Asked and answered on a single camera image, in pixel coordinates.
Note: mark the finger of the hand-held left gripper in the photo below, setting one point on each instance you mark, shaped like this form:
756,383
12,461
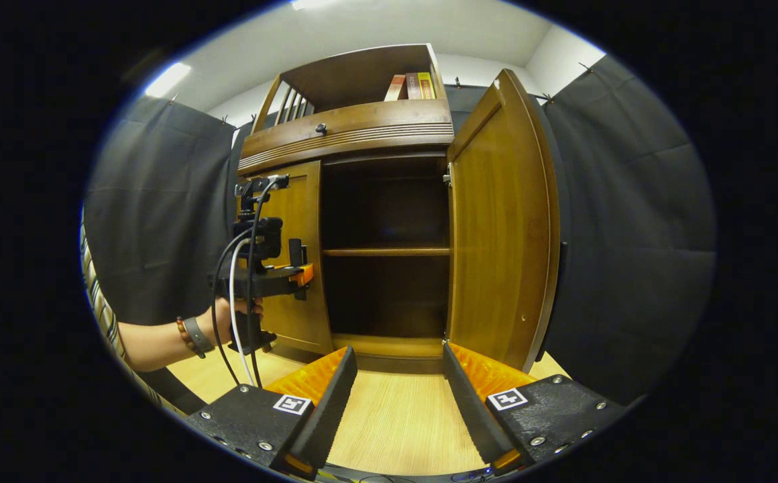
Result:
304,275

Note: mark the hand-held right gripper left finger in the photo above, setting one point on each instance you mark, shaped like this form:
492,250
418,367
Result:
325,416

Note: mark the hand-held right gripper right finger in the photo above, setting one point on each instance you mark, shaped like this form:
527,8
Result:
476,412

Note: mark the wooden cabinet door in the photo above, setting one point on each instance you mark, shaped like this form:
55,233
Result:
308,201
503,235

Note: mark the wooden double-door shoe cabinet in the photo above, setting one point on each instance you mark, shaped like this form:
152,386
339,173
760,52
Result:
355,80

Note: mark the metal door hinge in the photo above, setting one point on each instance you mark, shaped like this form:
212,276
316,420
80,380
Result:
447,176

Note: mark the wooden inner shelf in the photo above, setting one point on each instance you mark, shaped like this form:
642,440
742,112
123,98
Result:
385,251

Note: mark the wooden drawer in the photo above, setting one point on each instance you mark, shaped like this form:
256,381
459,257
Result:
375,117

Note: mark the person's striped shirt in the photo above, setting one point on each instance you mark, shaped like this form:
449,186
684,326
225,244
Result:
104,315

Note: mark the dark brown book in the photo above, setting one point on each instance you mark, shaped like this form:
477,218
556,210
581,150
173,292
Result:
413,86

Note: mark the yellow book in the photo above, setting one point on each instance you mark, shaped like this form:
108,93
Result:
426,85

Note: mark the black backdrop cloth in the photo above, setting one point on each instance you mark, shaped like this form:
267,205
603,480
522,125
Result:
630,235

